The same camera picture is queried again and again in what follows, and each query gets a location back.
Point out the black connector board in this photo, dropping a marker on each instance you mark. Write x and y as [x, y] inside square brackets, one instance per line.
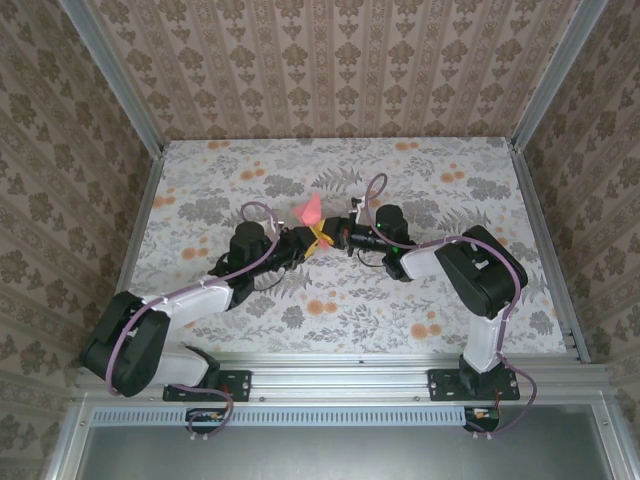
[202, 417]
[482, 416]

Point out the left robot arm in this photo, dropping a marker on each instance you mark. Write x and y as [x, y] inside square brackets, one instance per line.
[140, 350]

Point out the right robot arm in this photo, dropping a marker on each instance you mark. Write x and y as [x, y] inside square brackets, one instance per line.
[490, 285]

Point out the aluminium corner post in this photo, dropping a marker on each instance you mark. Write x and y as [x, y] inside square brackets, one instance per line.
[555, 75]
[115, 80]

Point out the aluminium side rail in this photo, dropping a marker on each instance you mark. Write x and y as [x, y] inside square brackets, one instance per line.
[127, 260]
[550, 250]

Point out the grey metal panel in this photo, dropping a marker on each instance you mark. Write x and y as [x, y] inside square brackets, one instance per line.
[325, 455]

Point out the long aluminium mounting rail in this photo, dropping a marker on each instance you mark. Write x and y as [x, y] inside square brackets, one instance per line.
[340, 372]

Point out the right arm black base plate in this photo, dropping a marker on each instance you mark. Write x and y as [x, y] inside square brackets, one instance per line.
[442, 385]

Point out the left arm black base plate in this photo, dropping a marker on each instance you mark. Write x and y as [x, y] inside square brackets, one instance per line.
[235, 385]

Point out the pink cloth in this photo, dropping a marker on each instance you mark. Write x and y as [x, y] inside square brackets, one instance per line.
[307, 212]

